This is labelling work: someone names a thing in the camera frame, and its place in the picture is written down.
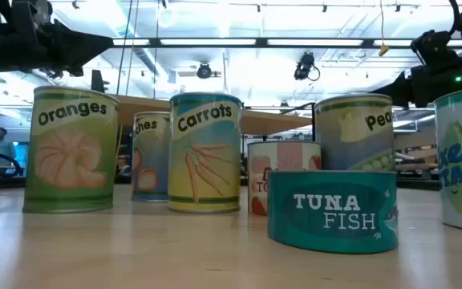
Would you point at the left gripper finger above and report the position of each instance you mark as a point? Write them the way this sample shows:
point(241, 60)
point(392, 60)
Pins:
point(90, 47)

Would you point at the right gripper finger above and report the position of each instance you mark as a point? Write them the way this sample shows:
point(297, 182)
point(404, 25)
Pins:
point(399, 90)

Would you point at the peas can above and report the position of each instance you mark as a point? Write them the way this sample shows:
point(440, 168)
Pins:
point(351, 132)

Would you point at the green oranges can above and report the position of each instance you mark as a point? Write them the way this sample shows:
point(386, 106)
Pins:
point(70, 160)

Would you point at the peaches can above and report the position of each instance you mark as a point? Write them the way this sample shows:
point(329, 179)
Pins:
point(151, 160)

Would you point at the short tomatoes can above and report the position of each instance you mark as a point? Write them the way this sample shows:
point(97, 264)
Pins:
point(283, 156)

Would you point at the teal tuna fish can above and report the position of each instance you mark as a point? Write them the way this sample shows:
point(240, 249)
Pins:
point(331, 212)

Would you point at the carrots can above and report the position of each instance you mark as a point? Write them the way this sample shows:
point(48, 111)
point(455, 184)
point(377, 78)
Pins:
point(205, 160)

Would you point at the person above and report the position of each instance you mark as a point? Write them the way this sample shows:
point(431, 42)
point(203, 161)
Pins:
point(2, 148)

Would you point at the black shelf side frame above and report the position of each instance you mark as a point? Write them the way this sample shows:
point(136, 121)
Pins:
point(96, 82)
point(313, 116)

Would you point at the round black ceiling camera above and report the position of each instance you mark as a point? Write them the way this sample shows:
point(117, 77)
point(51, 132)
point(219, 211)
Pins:
point(204, 71)

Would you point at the black aluminium table frame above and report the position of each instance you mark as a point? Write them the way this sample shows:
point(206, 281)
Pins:
point(6, 182)

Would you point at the black overhead light rail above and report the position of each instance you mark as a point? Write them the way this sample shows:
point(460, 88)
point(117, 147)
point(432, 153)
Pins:
point(261, 42)

